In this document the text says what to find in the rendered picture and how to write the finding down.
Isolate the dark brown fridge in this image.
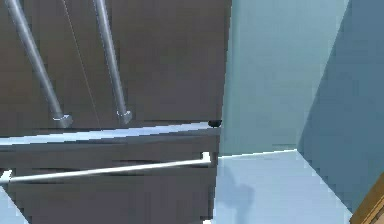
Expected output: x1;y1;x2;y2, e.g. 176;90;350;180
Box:
0;0;233;224

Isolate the wooden furniture corner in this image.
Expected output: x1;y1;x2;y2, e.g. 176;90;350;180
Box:
349;171;384;224

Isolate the grey fridge drawer handle bar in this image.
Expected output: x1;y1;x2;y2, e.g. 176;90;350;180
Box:
0;151;212;186

